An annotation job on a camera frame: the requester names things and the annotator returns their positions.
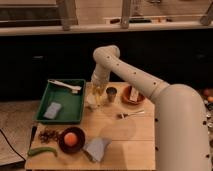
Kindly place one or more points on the green pepper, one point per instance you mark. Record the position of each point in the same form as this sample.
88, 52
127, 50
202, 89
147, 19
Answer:
39, 150

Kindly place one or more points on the silver fork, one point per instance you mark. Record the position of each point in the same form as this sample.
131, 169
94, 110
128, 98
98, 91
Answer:
124, 115

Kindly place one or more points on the white brush in tray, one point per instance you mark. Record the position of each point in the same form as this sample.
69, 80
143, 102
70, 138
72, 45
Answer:
74, 89

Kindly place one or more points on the yellow banana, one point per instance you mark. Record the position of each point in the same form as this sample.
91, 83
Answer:
97, 97

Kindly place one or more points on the blue sponge in tray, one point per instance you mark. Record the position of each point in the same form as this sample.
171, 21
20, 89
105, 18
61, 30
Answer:
52, 110

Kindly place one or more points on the bunch of dark grapes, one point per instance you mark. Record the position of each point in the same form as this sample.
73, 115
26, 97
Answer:
47, 135

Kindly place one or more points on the orange fruit in bowl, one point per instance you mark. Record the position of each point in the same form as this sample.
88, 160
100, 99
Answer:
70, 139

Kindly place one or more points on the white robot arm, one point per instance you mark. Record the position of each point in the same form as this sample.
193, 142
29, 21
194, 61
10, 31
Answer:
181, 132

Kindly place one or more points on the small metal cup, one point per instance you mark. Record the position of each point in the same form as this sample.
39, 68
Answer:
111, 93

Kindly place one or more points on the green plastic tray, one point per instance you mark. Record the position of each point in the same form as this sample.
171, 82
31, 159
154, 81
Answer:
72, 104

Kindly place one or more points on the dark brown bowl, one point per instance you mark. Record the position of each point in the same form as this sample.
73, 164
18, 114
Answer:
74, 149

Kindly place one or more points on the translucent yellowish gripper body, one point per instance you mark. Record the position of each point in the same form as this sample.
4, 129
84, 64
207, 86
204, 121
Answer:
99, 87

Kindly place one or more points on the blue grey cloth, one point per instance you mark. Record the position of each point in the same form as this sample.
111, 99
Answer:
95, 149

